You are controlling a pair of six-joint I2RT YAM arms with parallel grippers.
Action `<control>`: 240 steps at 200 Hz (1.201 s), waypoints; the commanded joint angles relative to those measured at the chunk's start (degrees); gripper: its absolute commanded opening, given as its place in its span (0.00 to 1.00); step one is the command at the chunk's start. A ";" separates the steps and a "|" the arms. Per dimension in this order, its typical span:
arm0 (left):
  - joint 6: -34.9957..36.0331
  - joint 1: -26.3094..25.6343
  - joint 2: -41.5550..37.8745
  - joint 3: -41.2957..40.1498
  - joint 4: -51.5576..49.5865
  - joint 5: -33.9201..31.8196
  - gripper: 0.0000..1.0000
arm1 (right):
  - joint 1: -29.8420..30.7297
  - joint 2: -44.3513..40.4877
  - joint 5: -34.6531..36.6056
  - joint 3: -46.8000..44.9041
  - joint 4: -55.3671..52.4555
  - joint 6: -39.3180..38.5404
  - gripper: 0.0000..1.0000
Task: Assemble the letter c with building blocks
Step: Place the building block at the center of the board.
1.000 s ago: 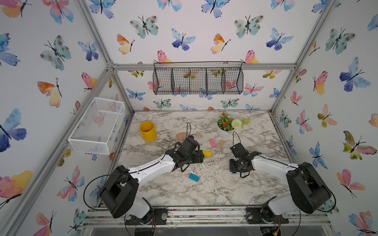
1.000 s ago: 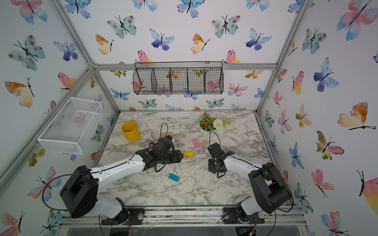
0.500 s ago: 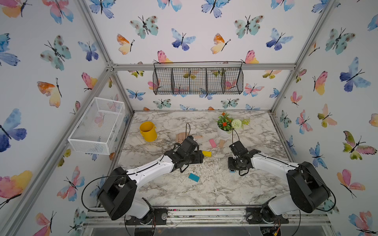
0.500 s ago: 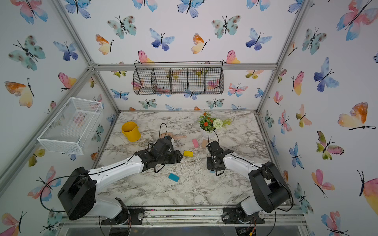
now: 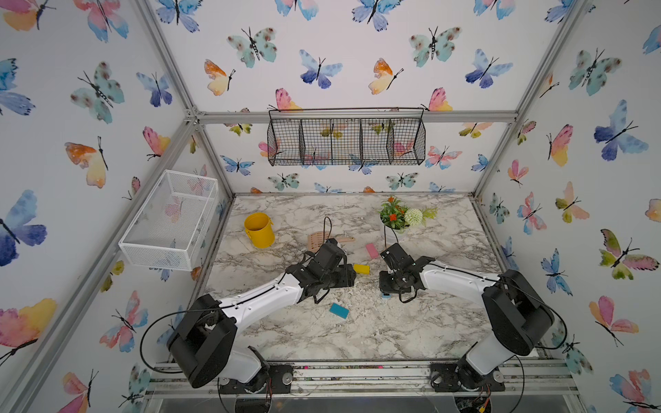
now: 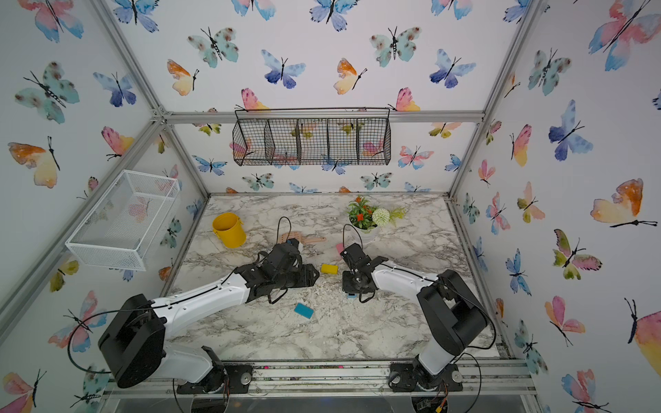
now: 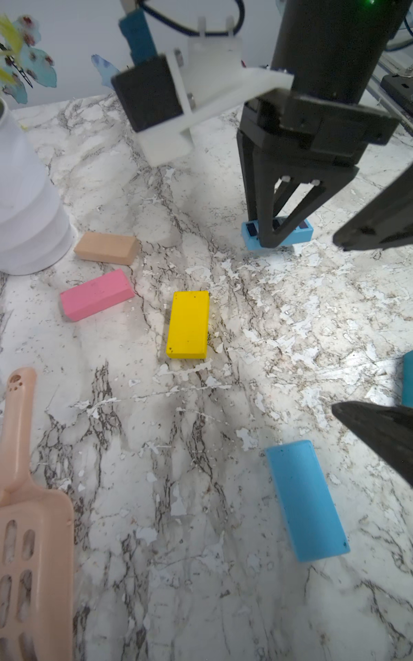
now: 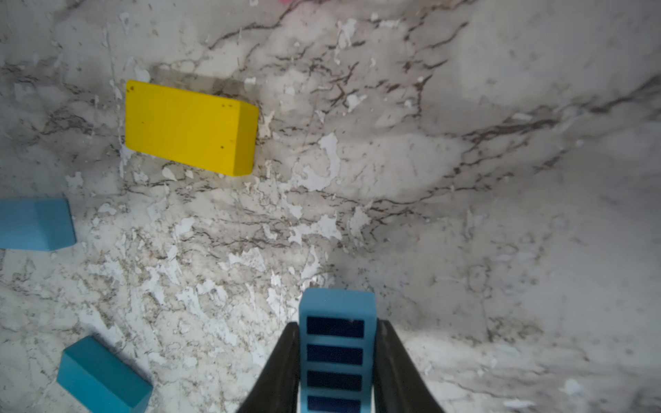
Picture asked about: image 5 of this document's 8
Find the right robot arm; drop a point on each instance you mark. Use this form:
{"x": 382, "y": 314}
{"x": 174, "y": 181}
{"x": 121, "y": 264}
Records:
{"x": 518, "y": 316}

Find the yellow building block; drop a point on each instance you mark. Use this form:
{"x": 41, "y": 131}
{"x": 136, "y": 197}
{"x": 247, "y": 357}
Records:
{"x": 362, "y": 269}

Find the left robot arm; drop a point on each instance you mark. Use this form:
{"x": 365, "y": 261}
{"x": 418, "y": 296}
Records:
{"x": 203, "y": 346}

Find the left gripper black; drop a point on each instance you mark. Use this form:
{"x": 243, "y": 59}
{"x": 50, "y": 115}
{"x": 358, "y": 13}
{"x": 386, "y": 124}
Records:
{"x": 346, "y": 275}

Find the white pot artificial flowers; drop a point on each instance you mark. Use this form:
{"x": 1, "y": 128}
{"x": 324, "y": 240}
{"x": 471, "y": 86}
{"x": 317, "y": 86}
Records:
{"x": 396, "y": 218}

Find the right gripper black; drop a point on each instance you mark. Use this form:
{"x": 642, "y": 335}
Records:
{"x": 381, "y": 282}

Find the white mesh wall basket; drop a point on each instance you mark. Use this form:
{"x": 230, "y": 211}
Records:
{"x": 170, "y": 225}

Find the black wire wall basket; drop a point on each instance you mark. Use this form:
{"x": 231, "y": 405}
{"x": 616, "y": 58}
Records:
{"x": 345, "y": 137}

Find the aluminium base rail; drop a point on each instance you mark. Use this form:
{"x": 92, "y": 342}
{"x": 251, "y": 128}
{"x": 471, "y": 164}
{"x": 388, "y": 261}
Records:
{"x": 316, "y": 379}

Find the pink building block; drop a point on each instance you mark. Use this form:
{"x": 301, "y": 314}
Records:
{"x": 372, "y": 251}

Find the beige plastic slotted scoop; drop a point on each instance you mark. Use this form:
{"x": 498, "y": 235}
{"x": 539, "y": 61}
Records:
{"x": 317, "y": 239}

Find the teal building block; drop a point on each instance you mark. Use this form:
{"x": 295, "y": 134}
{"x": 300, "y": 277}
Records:
{"x": 339, "y": 311}

